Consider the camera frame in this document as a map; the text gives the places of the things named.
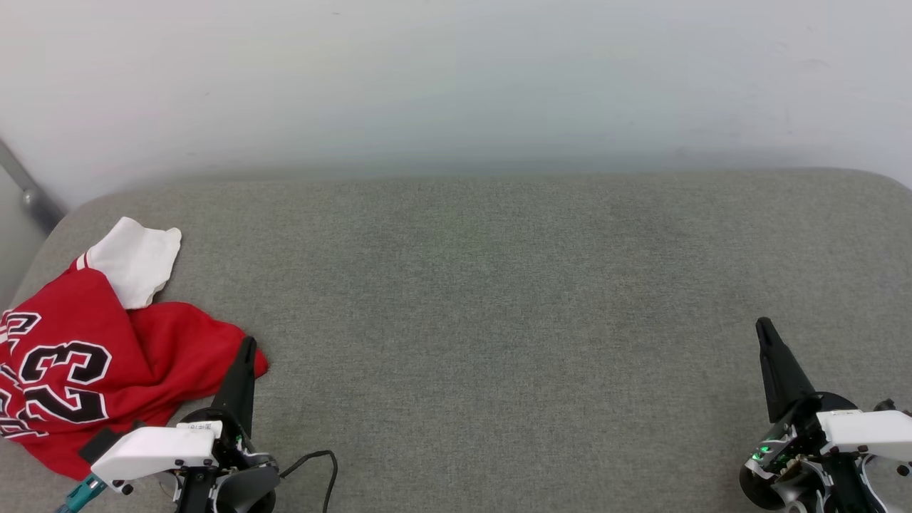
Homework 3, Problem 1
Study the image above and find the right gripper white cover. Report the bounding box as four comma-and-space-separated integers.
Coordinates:
740, 317, 912, 513

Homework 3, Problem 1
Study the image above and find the thin black left gripper cable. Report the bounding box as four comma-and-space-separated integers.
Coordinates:
278, 449, 339, 513

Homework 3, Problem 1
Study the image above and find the red Bulls basketball jersey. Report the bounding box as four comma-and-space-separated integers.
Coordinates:
0, 217, 269, 481

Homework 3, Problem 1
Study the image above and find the grey fabric sofa seat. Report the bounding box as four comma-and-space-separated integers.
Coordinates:
0, 167, 912, 513

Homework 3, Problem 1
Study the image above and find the grey metal pole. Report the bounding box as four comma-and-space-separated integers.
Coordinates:
0, 139, 69, 236

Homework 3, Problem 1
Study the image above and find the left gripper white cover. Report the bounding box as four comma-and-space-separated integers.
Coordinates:
91, 336, 280, 513

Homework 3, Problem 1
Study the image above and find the teal connector of left camera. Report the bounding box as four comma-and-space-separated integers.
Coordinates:
56, 475, 108, 513

